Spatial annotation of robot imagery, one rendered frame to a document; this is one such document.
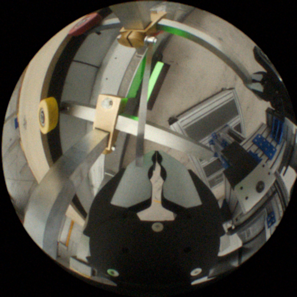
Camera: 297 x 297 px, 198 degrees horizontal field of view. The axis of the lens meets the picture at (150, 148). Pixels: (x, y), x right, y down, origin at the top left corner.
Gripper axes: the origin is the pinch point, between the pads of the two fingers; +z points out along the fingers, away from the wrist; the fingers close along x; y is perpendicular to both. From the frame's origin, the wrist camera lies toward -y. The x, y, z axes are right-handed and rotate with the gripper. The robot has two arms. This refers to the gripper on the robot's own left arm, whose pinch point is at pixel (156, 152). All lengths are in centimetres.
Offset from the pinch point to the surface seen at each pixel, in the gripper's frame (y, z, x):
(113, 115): -3.4, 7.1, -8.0
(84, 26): -27.6, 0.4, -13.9
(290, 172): 24, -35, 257
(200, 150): 4.3, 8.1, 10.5
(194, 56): -63, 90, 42
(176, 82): -24, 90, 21
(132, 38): -17.8, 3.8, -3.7
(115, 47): -33.4, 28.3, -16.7
